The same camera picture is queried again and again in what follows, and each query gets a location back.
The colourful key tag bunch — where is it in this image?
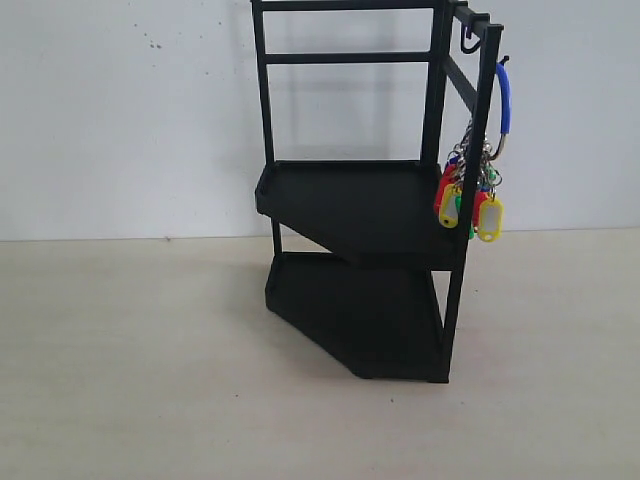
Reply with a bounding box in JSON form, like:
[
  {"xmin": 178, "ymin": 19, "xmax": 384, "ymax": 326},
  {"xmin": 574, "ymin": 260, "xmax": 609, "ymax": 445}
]
[{"xmin": 433, "ymin": 64, "xmax": 512, "ymax": 243}]

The black metal shelf rack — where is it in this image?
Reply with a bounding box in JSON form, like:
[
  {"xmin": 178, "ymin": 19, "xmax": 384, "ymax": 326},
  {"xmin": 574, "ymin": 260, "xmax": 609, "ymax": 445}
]
[{"xmin": 251, "ymin": 1, "xmax": 503, "ymax": 383}]

